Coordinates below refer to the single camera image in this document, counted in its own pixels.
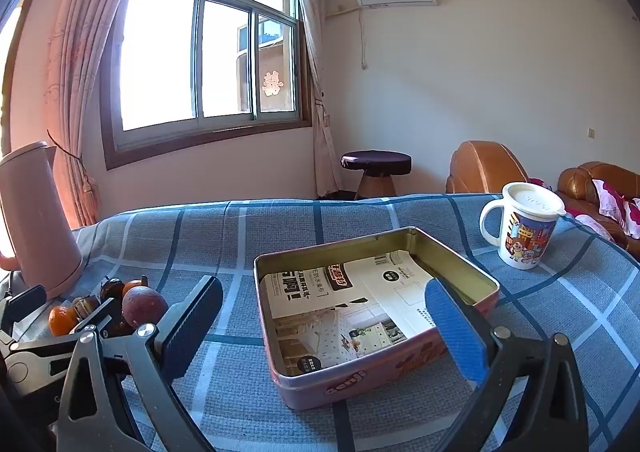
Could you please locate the round dark cushioned stool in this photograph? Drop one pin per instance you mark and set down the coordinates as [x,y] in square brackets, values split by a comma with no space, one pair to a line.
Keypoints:
[376,161]

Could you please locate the brown leather sofa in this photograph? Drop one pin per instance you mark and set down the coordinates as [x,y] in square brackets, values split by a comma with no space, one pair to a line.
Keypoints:
[575,182]

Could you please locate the smooth orange fruit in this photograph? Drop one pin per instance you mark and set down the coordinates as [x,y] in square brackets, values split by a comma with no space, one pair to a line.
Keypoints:
[134,288]

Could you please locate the magenta floral pillow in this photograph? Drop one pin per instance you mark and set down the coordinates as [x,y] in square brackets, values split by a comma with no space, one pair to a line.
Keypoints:
[617,204]

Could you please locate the dark lumpy dried fruit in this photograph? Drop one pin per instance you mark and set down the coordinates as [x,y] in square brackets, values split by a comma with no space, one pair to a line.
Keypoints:
[84,307]

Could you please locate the purple passion fruit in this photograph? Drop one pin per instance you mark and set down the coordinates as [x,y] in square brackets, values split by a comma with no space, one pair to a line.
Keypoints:
[145,308]

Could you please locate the white cartoon mug with lid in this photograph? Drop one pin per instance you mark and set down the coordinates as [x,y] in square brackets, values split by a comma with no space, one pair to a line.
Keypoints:
[525,242]

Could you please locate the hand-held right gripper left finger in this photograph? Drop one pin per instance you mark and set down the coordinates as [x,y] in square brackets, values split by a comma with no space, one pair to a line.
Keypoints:
[192,327]

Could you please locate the white air conditioner pipe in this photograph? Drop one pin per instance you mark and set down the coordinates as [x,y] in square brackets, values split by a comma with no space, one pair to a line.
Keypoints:
[361,36]

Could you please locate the brown framed sliding window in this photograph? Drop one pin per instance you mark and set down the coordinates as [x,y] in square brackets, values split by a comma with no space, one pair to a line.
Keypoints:
[160,56]

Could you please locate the pink thermos jug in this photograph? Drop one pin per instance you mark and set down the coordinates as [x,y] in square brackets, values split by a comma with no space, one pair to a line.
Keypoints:
[35,212]

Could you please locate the brown leather armchair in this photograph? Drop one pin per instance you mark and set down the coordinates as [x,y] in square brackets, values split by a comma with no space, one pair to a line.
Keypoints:
[480,166]

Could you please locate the pink rose print pillow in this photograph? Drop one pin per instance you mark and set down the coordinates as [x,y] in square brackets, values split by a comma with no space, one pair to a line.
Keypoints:
[595,228]

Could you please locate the small tangerine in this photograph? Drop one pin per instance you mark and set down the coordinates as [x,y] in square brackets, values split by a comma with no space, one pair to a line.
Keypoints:
[61,321]

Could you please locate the blue checked tablecloth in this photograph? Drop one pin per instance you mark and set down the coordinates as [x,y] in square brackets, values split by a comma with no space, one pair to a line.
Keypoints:
[350,232]

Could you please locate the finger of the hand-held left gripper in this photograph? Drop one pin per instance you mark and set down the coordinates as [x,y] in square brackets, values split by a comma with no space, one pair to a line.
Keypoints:
[97,317]
[27,299]

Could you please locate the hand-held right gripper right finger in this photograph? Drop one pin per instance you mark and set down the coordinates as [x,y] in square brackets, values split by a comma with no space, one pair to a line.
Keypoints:
[455,327]

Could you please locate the narrow pale curtain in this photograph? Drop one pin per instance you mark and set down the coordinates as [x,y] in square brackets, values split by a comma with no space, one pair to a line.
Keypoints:
[315,71]

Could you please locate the red paper window decoration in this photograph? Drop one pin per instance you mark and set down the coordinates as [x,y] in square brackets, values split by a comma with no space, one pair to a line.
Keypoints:
[272,82]

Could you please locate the red and grey cloth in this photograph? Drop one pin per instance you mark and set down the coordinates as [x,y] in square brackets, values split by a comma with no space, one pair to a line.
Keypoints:
[540,182]

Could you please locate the printed paper sheet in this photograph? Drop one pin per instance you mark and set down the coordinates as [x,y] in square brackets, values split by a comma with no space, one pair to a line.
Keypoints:
[350,302]

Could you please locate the pink metal tin box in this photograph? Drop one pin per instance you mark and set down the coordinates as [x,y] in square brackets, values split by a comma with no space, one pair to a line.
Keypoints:
[320,382]

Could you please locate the long pink floral curtain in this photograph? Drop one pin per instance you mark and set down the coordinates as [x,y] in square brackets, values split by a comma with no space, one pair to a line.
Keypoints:
[85,31]

